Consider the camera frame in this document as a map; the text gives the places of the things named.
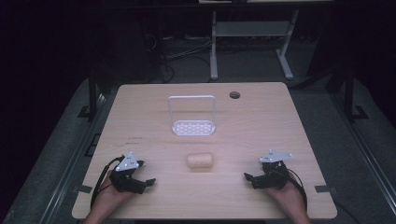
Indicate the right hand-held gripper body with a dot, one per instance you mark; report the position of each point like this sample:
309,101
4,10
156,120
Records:
274,175

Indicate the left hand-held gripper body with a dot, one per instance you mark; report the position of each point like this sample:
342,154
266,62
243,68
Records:
126,163

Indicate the person's right hand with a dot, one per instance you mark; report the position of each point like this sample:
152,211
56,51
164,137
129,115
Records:
289,197

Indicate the person's left hand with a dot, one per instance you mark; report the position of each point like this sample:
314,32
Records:
107,197

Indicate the grey tape strip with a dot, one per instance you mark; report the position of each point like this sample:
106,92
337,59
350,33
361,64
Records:
84,188
325,188

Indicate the beige cylindrical roll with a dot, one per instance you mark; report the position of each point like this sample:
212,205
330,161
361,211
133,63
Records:
200,160

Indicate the clear plastic container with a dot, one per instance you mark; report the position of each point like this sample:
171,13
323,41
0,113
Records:
193,128

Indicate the dark round table grommet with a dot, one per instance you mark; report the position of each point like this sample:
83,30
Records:
234,95

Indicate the aluminium floor rail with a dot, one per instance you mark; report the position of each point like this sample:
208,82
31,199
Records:
367,149
70,161

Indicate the black metal stand post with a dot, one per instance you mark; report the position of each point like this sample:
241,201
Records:
349,93
92,93

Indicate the grey metal desk frame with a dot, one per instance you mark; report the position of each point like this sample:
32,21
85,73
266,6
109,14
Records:
252,28

